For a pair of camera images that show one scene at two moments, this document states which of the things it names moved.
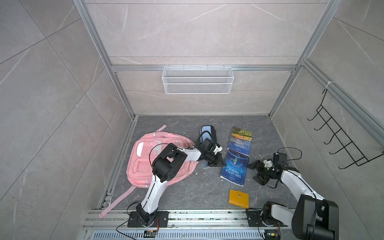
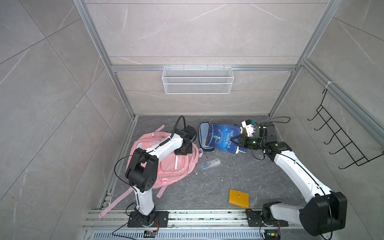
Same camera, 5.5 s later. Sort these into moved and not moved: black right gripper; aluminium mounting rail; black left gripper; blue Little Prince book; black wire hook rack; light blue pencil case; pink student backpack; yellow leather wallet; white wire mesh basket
Moved: black left gripper; pink student backpack; black right gripper; blue Little Prince book
Not moved: aluminium mounting rail; black wire hook rack; white wire mesh basket; yellow leather wallet; light blue pencil case
